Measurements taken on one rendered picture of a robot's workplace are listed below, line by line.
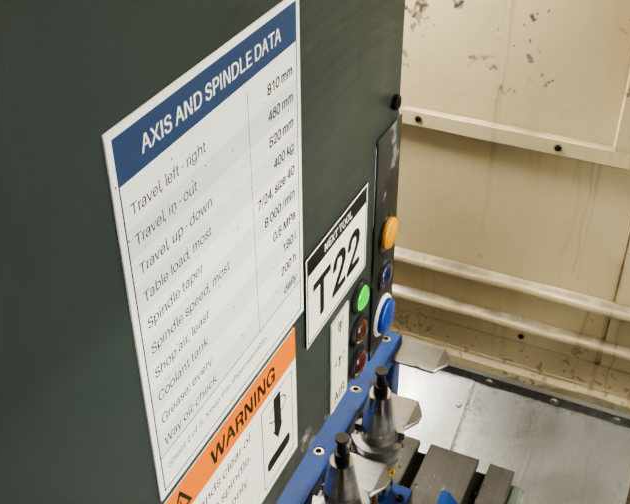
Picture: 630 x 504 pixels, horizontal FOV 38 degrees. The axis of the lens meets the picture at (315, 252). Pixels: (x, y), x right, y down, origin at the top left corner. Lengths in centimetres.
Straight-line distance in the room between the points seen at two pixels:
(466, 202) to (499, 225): 7
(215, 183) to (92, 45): 11
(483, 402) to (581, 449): 19
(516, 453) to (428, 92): 66
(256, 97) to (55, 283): 15
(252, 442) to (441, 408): 117
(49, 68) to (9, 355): 10
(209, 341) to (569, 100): 100
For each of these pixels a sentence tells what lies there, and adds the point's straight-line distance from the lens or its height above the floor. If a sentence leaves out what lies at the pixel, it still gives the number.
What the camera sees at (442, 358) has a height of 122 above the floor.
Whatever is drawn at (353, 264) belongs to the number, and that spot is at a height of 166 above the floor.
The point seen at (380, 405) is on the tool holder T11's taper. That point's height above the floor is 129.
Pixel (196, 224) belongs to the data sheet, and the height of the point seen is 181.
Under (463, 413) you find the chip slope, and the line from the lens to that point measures 170.
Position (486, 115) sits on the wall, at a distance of 142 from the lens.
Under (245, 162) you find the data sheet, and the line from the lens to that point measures 43.
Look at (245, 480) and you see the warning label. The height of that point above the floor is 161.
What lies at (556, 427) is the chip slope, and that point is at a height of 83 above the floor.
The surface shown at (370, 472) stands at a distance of 107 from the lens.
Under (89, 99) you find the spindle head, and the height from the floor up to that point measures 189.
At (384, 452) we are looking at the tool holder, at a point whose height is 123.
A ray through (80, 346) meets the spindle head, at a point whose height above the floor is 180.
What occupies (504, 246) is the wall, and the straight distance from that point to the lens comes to 153.
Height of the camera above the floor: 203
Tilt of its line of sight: 36 degrees down
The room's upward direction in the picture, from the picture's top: straight up
